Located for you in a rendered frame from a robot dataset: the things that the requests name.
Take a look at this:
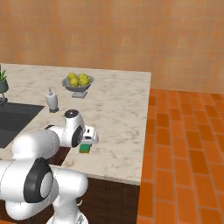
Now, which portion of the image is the green and yellow sponge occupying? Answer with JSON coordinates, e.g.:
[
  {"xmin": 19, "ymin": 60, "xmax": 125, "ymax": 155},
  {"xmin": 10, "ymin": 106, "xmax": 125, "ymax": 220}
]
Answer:
[{"xmin": 79, "ymin": 143, "xmax": 92, "ymax": 154}]

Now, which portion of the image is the green plant in dark pot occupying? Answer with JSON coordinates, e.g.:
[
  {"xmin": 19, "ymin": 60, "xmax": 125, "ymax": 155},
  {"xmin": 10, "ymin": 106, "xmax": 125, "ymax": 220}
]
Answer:
[{"xmin": 0, "ymin": 64, "xmax": 10, "ymax": 95}]

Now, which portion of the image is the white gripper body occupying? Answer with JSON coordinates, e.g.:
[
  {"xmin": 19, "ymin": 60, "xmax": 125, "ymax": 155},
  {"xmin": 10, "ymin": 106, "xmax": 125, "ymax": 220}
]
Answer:
[{"xmin": 80, "ymin": 131, "xmax": 100, "ymax": 146}]

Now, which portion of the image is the grey fruit bowl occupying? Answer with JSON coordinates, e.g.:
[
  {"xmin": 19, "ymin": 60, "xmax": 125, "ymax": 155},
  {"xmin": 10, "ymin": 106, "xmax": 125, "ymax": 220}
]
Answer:
[{"xmin": 60, "ymin": 74, "xmax": 95, "ymax": 100}]

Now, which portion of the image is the dark sink basin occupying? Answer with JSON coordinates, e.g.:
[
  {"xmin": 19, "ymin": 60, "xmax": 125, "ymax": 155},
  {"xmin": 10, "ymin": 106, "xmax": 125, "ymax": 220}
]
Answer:
[{"xmin": 0, "ymin": 101, "xmax": 46, "ymax": 150}]

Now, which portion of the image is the white soap dispenser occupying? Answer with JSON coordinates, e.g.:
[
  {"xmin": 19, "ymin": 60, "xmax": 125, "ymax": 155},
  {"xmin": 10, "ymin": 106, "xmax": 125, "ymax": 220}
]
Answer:
[{"xmin": 45, "ymin": 87, "xmax": 60, "ymax": 114}]

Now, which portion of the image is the dark brown counter cabinet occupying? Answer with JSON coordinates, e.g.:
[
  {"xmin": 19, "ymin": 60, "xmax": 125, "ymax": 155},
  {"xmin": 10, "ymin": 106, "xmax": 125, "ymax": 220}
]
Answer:
[{"xmin": 0, "ymin": 174, "xmax": 142, "ymax": 224}]

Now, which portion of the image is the grey sink tap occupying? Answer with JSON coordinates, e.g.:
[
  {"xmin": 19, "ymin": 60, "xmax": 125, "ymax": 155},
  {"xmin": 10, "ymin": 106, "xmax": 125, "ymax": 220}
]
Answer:
[{"xmin": 0, "ymin": 94, "xmax": 9, "ymax": 106}]

